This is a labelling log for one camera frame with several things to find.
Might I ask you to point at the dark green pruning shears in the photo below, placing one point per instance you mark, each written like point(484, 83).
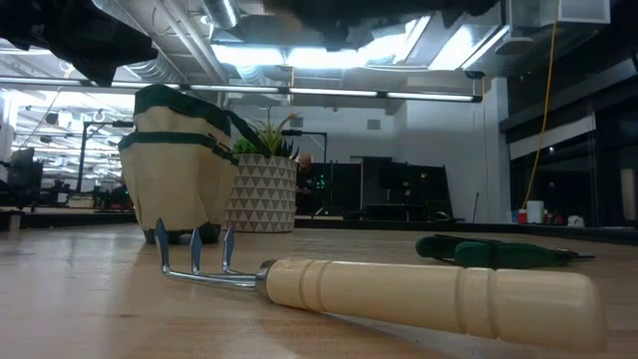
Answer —
point(488, 254)

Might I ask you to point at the black metal stand frame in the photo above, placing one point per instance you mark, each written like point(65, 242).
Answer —
point(113, 123)

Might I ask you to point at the beige and green gardening bag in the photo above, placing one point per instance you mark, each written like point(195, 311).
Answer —
point(174, 184)

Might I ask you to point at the long linear ceiling light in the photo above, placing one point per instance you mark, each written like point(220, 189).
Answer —
point(329, 93)

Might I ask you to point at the black aluminium table frame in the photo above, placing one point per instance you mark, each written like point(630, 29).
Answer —
point(498, 227)

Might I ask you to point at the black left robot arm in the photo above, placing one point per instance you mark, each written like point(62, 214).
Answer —
point(12, 17)

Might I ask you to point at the red container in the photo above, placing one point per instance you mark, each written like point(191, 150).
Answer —
point(522, 217)

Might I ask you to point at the person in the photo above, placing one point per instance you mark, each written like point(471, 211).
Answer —
point(305, 160)

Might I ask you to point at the black workstation desk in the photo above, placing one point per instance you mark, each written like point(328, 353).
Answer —
point(399, 189)

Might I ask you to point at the small white object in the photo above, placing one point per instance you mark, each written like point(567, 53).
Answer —
point(575, 221)

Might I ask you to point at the black office chair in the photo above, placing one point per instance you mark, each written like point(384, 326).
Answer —
point(25, 179)

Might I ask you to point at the succulent in patterned pot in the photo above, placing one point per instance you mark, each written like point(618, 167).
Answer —
point(261, 199)

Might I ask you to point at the white cylindrical container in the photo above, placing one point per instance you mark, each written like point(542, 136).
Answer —
point(536, 212)

